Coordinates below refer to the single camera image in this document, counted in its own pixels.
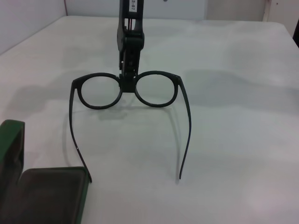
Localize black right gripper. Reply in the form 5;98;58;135
116;0;146;93

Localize black round-frame glasses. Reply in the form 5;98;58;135
69;70;192;183

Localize green glasses case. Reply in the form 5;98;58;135
0;119;91;224

